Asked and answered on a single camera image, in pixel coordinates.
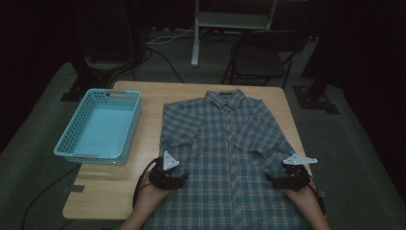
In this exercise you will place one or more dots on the white metal stand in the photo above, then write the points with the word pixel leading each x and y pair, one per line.
pixel 230 20

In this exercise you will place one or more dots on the black stand with base plate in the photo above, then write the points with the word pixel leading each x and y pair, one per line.
pixel 316 92

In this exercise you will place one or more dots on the black equipment stand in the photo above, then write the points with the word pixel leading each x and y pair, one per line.
pixel 105 35

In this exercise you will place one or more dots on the blue plaid shirt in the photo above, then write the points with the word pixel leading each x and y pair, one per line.
pixel 226 153

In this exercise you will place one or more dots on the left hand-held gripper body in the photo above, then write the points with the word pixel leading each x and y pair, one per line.
pixel 166 177

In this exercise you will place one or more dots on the person's right hand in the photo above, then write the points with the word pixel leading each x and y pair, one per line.
pixel 300 198

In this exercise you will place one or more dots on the black folding chair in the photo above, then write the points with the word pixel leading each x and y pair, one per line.
pixel 258 64

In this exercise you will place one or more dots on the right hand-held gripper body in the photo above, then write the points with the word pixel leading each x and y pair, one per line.
pixel 295 179

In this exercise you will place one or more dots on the person's left hand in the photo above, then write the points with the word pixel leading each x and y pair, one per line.
pixel 151 195

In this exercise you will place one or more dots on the light blue plastic basket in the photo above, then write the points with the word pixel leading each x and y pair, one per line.
pixel 102 131

